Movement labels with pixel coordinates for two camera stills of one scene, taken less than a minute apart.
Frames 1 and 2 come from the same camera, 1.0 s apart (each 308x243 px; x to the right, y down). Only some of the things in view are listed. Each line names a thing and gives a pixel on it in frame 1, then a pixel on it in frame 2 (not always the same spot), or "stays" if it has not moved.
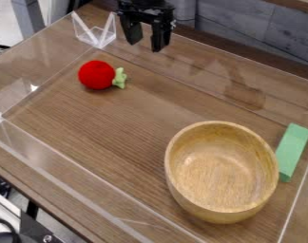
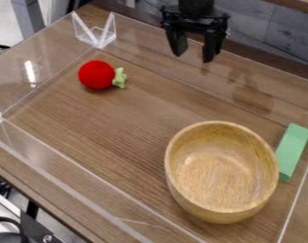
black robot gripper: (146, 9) to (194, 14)
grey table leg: (28, 16) stays
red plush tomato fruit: (97, 75) stays
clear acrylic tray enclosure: (86, 108) stays
